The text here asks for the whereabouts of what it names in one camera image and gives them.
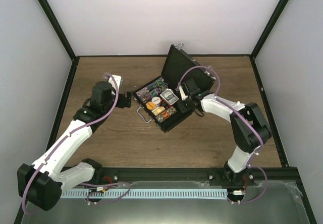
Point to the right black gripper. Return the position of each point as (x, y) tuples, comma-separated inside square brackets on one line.
[(182, 109)]

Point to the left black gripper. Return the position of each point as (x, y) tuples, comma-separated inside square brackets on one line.
[(122, 104)]

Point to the blue boxed card deck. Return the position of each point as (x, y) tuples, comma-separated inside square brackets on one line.
[(169, 96)]

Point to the black poker set case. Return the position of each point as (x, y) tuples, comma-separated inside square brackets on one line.
[(178, 67)]

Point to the unboxed banded card deck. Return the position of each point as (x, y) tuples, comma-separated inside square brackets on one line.
[(158, 110)]

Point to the white dealer button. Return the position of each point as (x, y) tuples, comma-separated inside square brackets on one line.
[(156, 100)]

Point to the orange blind button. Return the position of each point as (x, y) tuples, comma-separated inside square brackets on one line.
[(151, 105)]

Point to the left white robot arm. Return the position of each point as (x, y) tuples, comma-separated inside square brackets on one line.
[(43, 182)]

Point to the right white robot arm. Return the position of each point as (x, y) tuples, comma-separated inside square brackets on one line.
[(251, 130)]

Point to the lower chip row in case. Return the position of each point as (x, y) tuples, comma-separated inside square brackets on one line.
[(166, 114)]

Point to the chip row in case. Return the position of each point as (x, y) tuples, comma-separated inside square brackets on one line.
[(166, 114), (155, 92), (146, 89)]

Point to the upper chip row in case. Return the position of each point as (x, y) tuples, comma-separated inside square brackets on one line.
[(146, 89)]

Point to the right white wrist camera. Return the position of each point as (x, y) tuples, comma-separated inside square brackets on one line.
[(183, 95)]

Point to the light blue slotted cable duct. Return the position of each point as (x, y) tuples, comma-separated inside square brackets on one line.
[(149, 194)]

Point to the left black frame post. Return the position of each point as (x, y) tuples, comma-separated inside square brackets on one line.
[(57, 28)]

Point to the black frame post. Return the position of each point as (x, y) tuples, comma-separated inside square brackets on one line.
[(57, 28), (269, 27)]

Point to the right black frame post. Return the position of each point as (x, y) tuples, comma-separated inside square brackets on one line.
[(269, 27)]

